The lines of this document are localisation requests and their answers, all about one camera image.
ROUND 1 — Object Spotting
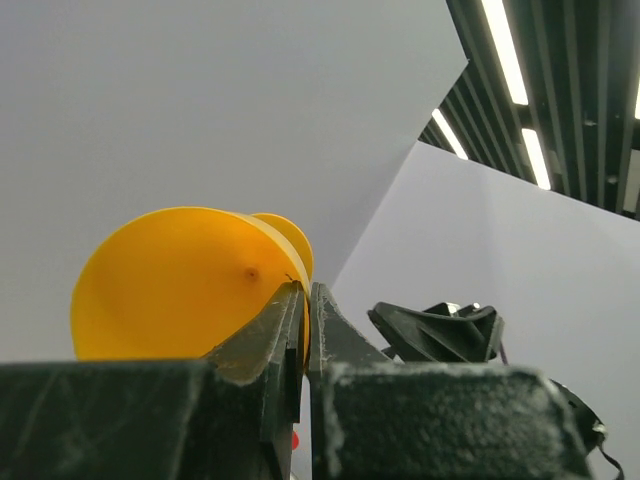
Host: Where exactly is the orange wine glass front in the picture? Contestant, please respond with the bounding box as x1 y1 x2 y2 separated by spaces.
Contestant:
69 206 314 361

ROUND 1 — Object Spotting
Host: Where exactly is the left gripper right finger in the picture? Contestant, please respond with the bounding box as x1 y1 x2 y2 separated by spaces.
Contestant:
308 283 592 479

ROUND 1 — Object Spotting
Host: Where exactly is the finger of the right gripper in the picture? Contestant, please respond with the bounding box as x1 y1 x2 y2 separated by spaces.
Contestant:
368 302 505 363

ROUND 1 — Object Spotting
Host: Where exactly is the ceiling light strip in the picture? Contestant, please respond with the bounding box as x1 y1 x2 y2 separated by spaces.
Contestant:
432 109 469 160
481 0 529 106
521 128 551 191

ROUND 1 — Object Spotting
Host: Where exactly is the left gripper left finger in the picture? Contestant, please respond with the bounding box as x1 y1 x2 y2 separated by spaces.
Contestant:
1 283 305 479

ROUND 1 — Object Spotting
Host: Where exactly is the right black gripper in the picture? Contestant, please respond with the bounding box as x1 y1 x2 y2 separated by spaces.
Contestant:
551 380 608 453

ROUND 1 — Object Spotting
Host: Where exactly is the ceiling light strip middle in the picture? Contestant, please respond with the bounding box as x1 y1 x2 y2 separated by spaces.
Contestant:
521 128 551 191

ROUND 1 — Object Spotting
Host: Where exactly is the ceiling light strip near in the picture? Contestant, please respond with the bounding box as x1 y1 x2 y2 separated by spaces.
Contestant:
481 0 529 106

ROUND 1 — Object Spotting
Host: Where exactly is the ceiling light strip far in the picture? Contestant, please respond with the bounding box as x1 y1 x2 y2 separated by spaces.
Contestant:
432 109 469 160

